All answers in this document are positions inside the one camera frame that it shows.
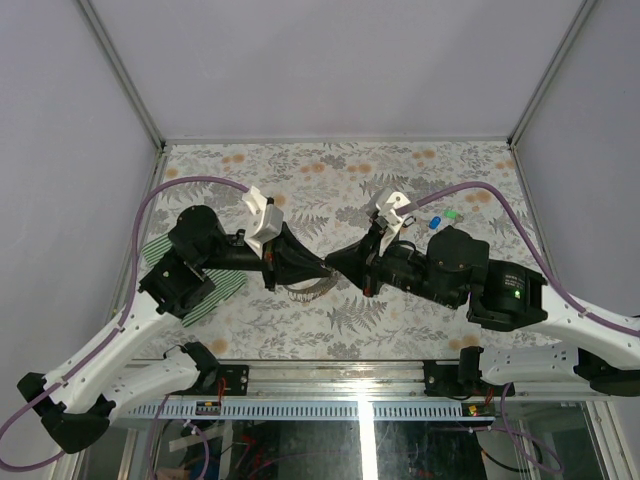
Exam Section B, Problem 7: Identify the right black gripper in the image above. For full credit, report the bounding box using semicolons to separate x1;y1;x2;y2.
323;221;459;309

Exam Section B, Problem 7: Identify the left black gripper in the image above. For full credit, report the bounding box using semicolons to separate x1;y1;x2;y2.
200;222;334;292

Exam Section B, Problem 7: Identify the black key tag with key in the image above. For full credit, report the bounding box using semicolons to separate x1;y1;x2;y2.
402;215;416;228

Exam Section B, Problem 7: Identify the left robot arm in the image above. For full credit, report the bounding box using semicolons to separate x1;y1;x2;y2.
17;205;330;454

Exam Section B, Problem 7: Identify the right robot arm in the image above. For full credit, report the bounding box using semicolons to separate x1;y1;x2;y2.
326;226;639;397

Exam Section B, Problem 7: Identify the green striped cloth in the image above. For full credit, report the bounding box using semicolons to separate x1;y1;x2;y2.
139;235;247;328

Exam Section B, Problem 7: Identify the floral table mat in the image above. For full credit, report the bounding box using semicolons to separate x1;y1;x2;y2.
140;141;548;360

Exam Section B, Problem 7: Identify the blue key tag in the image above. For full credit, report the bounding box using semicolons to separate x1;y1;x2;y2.
429;216;441;230

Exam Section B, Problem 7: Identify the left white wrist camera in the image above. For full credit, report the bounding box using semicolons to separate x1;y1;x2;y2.
242;186;284;257

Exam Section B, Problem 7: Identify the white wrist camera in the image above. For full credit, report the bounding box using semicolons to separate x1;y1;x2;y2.
366;187;411;257
242;186;284;257

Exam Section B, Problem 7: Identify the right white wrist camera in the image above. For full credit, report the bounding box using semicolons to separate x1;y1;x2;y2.
366;187;411;257

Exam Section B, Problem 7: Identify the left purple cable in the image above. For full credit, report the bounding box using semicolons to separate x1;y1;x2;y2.
0;175;251;471

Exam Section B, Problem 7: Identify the purple cable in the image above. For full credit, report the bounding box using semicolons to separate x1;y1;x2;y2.
0;175;251;471
409;182;640;336

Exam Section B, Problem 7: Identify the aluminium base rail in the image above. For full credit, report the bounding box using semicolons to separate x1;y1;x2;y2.
128;361;515;422

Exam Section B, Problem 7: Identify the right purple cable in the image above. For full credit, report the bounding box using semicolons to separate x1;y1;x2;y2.
409;182;640;336

